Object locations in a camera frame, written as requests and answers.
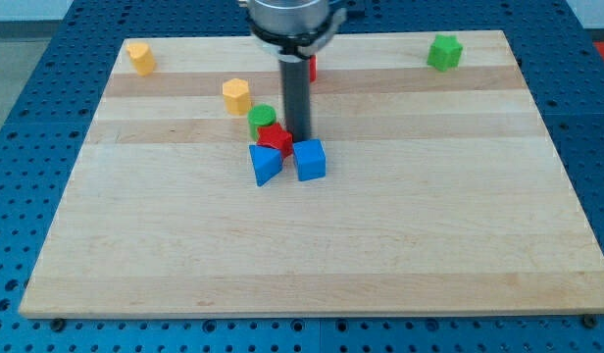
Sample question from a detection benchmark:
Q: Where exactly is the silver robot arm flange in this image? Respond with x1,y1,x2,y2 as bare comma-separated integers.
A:
237,0,347,63

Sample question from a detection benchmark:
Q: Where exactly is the blue cube block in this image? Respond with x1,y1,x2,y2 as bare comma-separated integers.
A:
293,139,327,181

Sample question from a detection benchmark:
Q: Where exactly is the red star block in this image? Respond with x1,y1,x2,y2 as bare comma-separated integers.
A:
257,123,293,159

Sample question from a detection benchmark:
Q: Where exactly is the green star block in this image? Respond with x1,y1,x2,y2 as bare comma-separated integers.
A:
427,34,463,72

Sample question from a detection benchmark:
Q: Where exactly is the blue triangle block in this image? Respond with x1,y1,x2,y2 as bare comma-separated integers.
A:
249,145,282,186

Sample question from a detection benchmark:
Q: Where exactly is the green cylinder block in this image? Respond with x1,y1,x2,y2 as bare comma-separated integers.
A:
247,104,277,140

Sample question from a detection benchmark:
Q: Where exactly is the yellow hexagon block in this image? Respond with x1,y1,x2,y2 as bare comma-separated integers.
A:
222,78,252,116

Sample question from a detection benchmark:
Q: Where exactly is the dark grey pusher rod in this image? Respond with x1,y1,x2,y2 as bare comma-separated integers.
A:
279,61,311,142

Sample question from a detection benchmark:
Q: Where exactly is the red block behind rod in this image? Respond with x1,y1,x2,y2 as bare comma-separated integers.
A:
309,55,317,82

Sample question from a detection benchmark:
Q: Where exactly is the light wooden board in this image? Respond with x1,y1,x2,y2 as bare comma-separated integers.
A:
20,30,604,319

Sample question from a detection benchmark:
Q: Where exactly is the yellow heart block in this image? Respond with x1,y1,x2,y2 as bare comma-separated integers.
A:
126,42,156,76

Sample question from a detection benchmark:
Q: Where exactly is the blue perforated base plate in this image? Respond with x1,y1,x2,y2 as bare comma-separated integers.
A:
0,0,604,352

